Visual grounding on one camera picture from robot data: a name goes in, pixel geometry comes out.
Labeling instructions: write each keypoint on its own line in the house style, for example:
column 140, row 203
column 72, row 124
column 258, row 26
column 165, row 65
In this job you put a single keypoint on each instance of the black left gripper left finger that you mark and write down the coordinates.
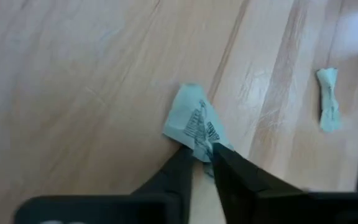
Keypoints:
column 176, row 177

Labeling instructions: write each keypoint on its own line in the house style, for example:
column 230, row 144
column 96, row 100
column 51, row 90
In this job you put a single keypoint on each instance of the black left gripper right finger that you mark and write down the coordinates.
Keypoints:
column 244, row 189

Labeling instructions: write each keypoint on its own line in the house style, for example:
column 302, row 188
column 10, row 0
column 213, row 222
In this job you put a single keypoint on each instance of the printed paper wrapper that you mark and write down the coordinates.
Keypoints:
column 191, row 118

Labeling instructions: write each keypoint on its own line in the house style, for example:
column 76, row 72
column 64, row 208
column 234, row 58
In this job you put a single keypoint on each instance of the twisted white paper wrapper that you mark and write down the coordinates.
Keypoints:
column 329, row 102

